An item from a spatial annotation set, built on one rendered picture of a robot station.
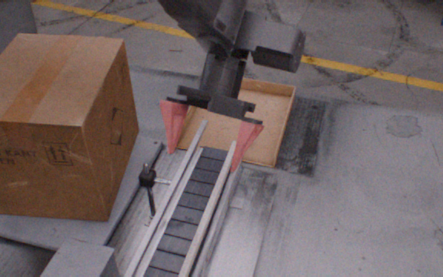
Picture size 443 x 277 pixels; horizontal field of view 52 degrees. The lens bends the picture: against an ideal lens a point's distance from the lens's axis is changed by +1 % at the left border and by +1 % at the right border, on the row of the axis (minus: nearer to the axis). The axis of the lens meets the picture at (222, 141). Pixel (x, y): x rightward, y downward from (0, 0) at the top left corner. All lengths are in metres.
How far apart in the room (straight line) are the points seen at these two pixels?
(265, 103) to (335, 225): 0.44
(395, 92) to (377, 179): 1.82
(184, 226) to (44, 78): 0.40
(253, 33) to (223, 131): 0.63
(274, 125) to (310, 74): 1.75
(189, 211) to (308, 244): 0.26
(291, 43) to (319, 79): 2.34
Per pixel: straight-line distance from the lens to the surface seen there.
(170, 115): 0.64
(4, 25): 2.89
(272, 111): 1.28
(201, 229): 0.89
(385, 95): 2.90
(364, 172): 1.16
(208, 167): 1.05
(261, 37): 0.60
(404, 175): 1.18
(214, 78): 0.62
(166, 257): 0.90
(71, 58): 1.01
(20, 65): 1.02
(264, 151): 1.16
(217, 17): 0.55
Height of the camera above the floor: 1.63
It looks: 42 degrees down
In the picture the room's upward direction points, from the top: straight up
